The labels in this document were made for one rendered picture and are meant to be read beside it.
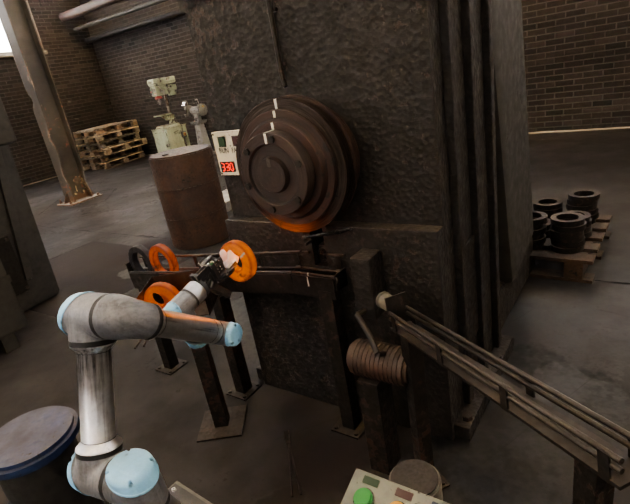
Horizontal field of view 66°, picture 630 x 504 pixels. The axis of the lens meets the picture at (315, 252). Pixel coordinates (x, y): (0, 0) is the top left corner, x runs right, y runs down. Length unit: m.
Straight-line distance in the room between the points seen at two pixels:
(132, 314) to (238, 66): 1.06
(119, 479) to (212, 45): 1.49
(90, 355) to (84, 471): 0.30
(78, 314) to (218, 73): 1.10
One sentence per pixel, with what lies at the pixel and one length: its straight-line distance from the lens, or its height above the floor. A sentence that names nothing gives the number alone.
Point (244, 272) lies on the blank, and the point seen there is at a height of 0.79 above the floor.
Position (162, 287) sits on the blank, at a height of 0.74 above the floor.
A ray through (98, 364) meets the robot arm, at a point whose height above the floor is 0.82.
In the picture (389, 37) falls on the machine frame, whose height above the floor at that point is 1.47.
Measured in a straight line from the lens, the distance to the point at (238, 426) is 2.31.
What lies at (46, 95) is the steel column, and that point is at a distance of 8.55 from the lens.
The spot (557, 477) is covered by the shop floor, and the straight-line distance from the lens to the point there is 2.00.
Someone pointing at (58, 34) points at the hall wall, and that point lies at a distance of 12.97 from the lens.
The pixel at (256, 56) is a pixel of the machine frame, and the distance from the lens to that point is 1.89.
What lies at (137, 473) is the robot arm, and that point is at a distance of 1.36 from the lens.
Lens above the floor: 1.44
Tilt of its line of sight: 21 degrees down
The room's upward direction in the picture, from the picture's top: 10 degrees counter-clockwise
